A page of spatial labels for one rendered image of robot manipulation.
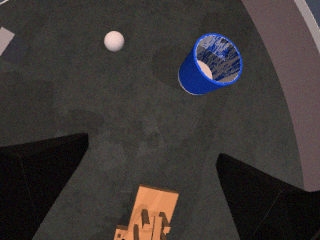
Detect blue cup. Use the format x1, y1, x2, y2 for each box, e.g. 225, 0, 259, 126
177, 33, 243, 95

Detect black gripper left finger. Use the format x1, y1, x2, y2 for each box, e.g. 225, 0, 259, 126
0, 133, 89, 240

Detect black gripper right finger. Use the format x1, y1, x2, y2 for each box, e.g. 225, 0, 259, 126
216, 152, 320, 240

